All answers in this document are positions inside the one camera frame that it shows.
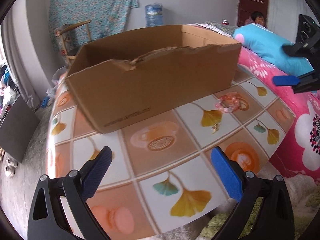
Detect white fleece robe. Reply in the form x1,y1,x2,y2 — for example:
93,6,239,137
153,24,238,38
257,162,320,230

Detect blue pillow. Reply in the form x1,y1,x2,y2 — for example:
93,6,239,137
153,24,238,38
233,23,313,76

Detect person in background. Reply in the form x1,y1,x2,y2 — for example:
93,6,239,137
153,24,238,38
244,11,266,27

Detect green fleece cuff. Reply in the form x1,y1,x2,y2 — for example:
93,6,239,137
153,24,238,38
197,187,319,239

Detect pink floral blanket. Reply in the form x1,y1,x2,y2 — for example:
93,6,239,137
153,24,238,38
238,47,319,185

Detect small gold knot charm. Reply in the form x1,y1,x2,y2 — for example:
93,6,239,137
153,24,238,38
211,122,220,134

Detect dark grey cabinet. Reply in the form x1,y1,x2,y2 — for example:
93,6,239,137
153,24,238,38
0,95,40,163

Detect patterned vinyl tablecloth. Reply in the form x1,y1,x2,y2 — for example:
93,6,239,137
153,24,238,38
47,69,286,239

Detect white plastic bag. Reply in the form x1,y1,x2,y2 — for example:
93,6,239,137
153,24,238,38
46,66,67,99

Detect blue water bottle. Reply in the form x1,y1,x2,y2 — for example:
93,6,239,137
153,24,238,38
145,3,163,27

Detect brown cardboard box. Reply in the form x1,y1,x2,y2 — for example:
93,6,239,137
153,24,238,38
65,25,242,133

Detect wooden chair black seat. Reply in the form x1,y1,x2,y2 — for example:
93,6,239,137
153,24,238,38
54,20,92,66

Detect grey curtain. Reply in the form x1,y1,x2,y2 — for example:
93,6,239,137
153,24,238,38
1,12,40,109

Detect pink orange bead bracelet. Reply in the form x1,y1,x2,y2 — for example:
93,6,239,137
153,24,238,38
215,93,241,113

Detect floral teal wall cloth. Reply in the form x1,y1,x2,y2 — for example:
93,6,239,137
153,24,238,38
48,0,139,51

